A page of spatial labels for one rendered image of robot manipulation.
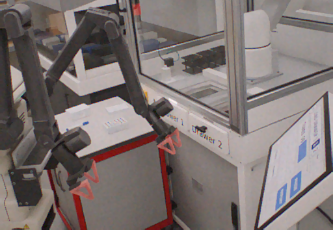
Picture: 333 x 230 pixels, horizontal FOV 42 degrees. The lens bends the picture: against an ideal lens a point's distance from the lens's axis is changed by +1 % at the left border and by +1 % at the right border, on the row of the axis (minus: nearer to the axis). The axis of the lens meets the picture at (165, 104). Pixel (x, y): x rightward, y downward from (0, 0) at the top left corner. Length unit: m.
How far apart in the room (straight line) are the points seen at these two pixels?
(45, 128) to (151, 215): 1.38
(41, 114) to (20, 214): 0.53
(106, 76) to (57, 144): 1.54
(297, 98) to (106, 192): 1.13
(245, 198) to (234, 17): 0.82
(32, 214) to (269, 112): 1.06
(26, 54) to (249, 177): 1.12
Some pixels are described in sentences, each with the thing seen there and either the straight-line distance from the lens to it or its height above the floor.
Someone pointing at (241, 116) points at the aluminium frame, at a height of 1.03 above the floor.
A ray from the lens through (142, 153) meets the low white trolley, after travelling 2.40.
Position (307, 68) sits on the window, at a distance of 2.01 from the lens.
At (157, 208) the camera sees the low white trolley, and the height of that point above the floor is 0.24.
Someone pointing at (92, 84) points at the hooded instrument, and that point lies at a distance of 2.90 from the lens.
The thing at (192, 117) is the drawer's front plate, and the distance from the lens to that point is 2.07.
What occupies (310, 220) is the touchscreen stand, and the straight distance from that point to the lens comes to 1.45.
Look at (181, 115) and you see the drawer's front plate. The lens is 2.16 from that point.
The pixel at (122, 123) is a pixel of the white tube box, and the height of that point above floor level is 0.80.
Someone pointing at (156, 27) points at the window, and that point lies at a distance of 2.23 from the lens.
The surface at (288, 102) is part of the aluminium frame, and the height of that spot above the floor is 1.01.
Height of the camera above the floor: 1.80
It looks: 23 degrees down
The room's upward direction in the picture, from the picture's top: 7 degrees counter-clockwise
